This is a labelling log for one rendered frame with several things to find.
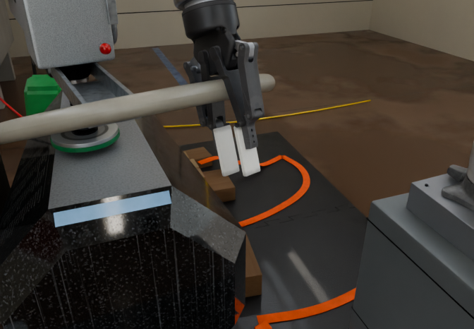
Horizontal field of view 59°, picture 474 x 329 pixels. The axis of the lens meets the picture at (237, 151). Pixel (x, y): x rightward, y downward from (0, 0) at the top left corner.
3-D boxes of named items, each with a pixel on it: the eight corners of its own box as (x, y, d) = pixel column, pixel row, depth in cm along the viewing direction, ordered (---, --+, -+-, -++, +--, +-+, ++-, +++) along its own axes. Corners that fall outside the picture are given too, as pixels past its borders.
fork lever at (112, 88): (32, 65, 145) (29, 51, 143) (89, 58, 153) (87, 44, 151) (72, 132, 91) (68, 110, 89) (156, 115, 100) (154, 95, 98)
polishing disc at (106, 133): (119, 118, 151) (118, 116, 150) (117, 144, 133) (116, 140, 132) (56, 124, 147) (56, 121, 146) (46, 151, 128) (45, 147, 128)
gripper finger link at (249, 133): (245, 111, 57) (261, 108, 55) (252, 147, 58) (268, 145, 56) (238, 112, 56) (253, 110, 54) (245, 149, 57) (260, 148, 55)
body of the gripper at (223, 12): (248, -4, 56) (262, 64, 57) (209, 13, 62) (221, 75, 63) (206, -6, 51) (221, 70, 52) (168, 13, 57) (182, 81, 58)
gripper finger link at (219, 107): (204, 51, 56) (197, 51, 57) (209, 131, 59) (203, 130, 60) (225, 49, 59) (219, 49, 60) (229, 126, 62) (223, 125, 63)
